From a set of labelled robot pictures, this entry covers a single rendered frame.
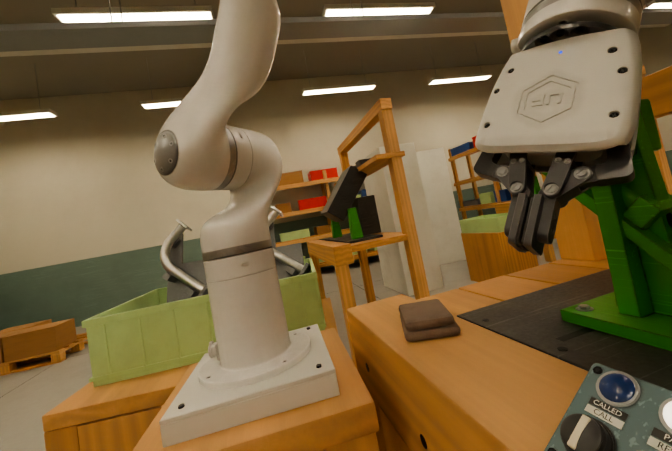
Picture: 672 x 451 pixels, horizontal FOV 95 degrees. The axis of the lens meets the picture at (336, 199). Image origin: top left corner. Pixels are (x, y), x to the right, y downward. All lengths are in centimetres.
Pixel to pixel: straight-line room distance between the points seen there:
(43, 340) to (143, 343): 452
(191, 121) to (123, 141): 739
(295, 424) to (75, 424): 64
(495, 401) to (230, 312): 37
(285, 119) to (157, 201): 330
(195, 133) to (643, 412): 54
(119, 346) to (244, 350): 55
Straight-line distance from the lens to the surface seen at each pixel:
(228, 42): 56
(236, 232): 53
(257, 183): 59
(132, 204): 761
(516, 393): 39
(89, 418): 101
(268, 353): 56
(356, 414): 49
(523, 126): 29
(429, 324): 50
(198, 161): 52
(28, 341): 560
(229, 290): 54
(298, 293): 91
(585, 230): 97
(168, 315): 99
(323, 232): 669
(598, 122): 28
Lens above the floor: 110
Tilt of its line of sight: 4 degrees up
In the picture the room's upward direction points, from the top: 11 degrees counter-clockwise
